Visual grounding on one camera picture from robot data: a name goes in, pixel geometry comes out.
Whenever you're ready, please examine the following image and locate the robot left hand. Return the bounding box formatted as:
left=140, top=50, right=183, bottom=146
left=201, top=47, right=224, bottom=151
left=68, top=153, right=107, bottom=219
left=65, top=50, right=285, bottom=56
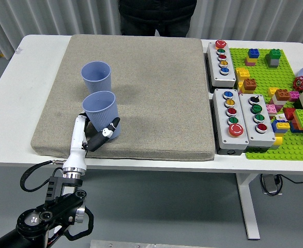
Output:
left=63, top=111, right=121, bottom=171

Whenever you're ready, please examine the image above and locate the blue ribbed cup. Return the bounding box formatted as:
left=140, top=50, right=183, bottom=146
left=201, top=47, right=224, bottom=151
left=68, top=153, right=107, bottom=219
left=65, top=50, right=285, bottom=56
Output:
left=82, top=90, right=120, bottom=140
left=81, top=60, right=112, bottom=95

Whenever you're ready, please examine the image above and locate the white table leg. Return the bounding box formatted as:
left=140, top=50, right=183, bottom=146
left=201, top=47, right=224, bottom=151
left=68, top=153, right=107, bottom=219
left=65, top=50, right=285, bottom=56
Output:
left=235, top=172, right=261, bottom=240
left=58, top=167, right=80, bottom=207

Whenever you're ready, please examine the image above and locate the grey-brown mat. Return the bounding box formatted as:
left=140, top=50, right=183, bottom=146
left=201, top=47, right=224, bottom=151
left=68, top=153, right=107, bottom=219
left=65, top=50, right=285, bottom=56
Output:
left=31, top=34, right=216, bottom=162

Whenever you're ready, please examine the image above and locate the grey five-button control box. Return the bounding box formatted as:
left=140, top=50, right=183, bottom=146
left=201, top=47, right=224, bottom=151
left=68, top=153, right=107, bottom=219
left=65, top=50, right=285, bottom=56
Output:
left=206, top=40, right=237, bottom=89
left=213, top=88, right=250, bottom=156

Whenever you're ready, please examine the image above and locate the person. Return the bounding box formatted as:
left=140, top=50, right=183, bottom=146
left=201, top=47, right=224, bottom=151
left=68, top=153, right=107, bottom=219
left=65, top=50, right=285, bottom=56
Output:
left=117, top=0, right=198, bottom=37

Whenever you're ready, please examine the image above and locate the brown toy brick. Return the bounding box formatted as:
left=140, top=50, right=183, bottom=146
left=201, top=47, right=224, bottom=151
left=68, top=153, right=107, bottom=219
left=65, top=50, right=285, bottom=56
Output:
left=275, top=88, right=292, bottom=102
left=243, top=77, right=258, bottom=92

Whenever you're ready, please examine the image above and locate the light pink toy brick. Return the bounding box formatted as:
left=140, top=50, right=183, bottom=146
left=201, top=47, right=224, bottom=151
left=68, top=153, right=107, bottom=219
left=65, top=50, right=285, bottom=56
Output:
left=265, top=103, right=284, bottom=116

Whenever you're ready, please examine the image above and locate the lime green brick baseplate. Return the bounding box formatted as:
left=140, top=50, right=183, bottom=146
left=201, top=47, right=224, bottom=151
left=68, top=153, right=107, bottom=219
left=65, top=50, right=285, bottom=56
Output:
left=229, top=48, right=303, bottom=161

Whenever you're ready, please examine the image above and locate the grey power adapter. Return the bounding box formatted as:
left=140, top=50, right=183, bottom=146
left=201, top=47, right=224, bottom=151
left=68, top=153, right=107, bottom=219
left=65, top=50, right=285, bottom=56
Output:
left=260, top=174, right=283, bottom=196

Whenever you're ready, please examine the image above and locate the yellow toy cylinder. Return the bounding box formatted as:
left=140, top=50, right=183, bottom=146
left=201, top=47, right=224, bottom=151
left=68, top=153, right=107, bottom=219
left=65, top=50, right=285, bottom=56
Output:
left=271, top=136, right=284, bottom=151

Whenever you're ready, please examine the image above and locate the white pleated curtain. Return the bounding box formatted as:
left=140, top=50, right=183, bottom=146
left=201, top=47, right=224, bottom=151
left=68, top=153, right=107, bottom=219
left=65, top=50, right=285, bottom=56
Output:
left=0, top=0, right=303, bottom=60

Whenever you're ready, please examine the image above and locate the red toy brick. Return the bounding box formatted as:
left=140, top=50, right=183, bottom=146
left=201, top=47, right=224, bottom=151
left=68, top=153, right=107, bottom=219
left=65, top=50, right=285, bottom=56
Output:
left=282, top=107, right=297, bottom=121

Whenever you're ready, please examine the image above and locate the dark green toy brick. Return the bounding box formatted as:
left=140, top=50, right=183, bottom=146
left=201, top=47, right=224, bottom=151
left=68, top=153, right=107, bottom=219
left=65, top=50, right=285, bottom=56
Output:
left=265, top=48, right=282, bottom=61

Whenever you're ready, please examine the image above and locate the grey selector switch control box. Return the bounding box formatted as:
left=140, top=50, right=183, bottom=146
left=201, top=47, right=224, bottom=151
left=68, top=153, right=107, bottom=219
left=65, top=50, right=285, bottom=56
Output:
left=239, top=93, right=277, bottom=152

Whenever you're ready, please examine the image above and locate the black floor cable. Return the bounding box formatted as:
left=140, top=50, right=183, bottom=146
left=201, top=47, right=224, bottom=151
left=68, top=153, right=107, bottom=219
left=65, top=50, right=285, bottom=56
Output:
left=278, top=174, right=303, bottom=185

